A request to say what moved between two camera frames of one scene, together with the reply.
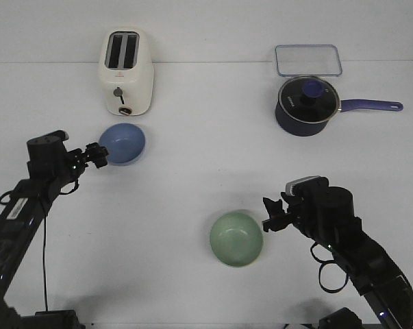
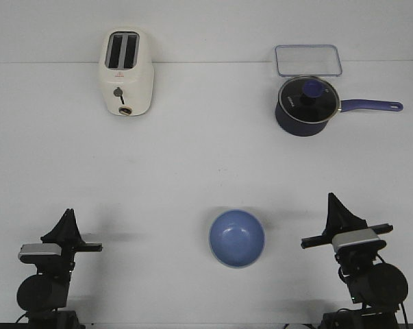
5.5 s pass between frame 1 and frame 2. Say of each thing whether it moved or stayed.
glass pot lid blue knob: stayed
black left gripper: moved
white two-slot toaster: stayed
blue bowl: moved
